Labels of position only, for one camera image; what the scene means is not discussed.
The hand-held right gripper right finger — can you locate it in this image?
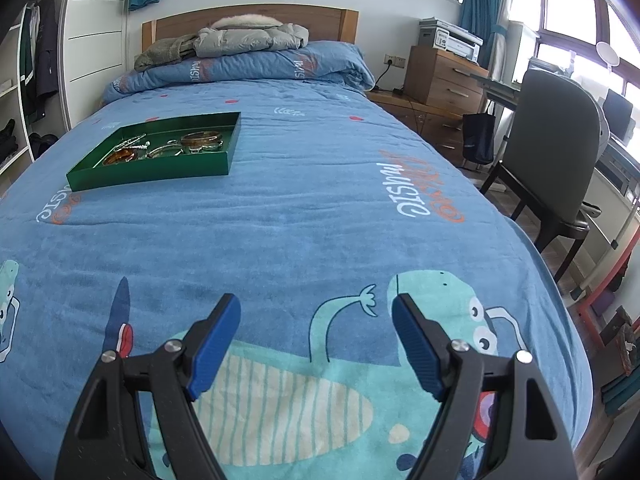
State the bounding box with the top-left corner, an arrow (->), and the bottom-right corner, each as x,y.
391,292 -> 576,480

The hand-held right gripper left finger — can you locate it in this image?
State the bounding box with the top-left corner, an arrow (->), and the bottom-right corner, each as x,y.
55,294 -> 242,480

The green metal tray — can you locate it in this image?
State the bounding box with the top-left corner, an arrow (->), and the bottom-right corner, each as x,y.
66,111 -> 242,192

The amber bangle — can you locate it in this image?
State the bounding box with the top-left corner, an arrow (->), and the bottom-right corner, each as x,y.
180,130 -> 224,145
102,149 -> 137,167

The silver chain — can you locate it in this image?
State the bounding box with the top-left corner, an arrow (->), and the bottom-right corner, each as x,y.
113,133 -> 152,152

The blue printed bed blanket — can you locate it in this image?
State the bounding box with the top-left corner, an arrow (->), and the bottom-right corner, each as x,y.
0,77 -> 596,480

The black tote bag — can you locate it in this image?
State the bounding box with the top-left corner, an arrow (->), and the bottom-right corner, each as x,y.
461,111 -> 498,166

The grey upholstered chair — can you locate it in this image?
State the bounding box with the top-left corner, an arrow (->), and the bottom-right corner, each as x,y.
479,68 -> 609,284

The low wooden cabinet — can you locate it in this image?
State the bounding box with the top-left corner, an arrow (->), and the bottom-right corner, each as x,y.
366,89 -> 494,167

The black bag on shelf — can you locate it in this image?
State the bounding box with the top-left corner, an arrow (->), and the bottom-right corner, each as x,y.
28,132 -> 61,159
0,118 -> 21,164

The wooden drawer chest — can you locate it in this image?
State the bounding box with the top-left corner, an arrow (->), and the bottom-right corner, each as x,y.
403,45 -> 491,119

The white desk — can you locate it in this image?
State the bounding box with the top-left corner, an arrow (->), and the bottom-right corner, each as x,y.
580,132 -> 640,281

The grey electric keyboard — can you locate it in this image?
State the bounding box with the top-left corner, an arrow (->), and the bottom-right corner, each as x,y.
469,70 -> 524,109

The folded blue quilt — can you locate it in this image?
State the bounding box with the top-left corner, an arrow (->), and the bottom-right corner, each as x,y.
102,42 -> 376,107

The olive fleece garment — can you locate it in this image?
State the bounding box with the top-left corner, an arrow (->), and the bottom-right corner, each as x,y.
133,35 -> 202,72

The black monitor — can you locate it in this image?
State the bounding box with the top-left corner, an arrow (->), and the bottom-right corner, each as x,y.
602,88 -> 635,137

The grey puffer jacket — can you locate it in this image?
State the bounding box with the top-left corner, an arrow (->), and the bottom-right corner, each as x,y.
194,14 -> 310,57

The white and grey printer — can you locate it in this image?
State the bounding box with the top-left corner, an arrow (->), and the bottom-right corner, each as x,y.
418,17 -> 485,64

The wooden headboard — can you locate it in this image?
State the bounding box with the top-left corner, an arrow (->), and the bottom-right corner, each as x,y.
141,4 -> 360,57

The green and white hanging jacket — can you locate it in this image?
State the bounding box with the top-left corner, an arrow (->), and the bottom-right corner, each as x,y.
18,4 -> 42,122

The teal window curtain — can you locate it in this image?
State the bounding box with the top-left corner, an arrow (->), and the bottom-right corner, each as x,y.
458,0 -> 522,82

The dark hanging jacket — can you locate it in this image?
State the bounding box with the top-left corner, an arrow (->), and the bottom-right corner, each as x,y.
34,0 -> 61,99

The white open wardrobe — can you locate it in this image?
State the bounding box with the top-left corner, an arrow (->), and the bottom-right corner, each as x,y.
0,0 -> 130,196

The round white lamp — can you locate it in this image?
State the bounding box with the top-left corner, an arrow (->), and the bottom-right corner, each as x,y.
595,40 -> 621,68

